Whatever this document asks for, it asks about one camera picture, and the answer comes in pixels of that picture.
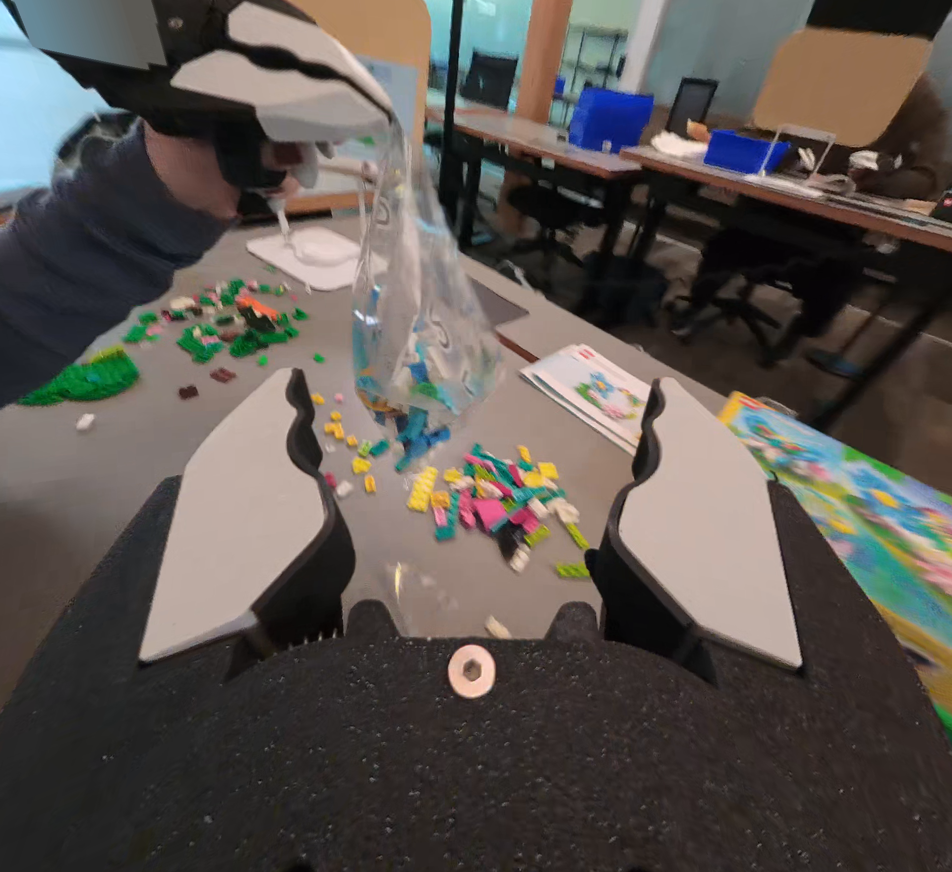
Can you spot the cluster of green lego parts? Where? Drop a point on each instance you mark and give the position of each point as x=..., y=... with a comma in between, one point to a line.
x=223, y=322

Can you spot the yellow lego box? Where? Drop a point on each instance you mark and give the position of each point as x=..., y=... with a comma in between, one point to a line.
x=863, y=530

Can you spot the green lego plate assembly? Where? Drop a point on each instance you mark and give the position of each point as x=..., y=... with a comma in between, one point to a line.
x=82, y=378

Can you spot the tan curved lego piece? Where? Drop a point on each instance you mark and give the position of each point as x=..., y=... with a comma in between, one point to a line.
x=85, y=423

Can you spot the small blue box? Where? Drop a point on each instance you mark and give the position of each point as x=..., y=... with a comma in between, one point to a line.
x=744, y=151

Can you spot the small colourful lego pieces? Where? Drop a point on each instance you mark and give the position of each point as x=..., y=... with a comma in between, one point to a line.
x=491, y=493

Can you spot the clear plastic bag of lego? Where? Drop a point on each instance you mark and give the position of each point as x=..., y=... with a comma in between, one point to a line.
x=424, y=307

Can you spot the lego instruction booklet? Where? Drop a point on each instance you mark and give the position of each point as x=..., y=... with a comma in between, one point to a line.
x=595, y=393

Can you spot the reddish brown lego plate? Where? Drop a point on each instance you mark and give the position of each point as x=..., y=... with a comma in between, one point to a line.
x=223, y=375

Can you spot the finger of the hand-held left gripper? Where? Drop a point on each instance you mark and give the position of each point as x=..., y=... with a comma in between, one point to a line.
x=290, y=31
x=298, y=91

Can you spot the black office chair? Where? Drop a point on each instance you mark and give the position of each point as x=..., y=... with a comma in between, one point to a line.
x=488, y=76

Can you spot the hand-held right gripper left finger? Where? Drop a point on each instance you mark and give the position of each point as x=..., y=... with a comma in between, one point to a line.
x=238, y=530

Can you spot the blue storage crate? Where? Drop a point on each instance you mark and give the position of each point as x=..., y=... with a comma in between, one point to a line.
x=610, y=121

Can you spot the black flat desk panel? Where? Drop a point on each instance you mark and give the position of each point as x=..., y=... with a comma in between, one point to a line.
x=499, y=304

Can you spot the wooden support post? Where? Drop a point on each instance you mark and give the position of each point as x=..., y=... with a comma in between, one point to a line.
x=554, y=2

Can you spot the open instruction book on board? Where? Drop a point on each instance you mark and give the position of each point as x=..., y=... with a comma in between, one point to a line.
x=342, y=24

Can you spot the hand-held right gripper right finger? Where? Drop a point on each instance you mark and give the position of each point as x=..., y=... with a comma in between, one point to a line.
x=707, y=530

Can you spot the person's left hand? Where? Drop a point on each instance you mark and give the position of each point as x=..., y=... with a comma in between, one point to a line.
x=208, y=173

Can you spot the long brown desk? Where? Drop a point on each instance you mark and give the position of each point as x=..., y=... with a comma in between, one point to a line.
x=521, y=143
x=833, y=203

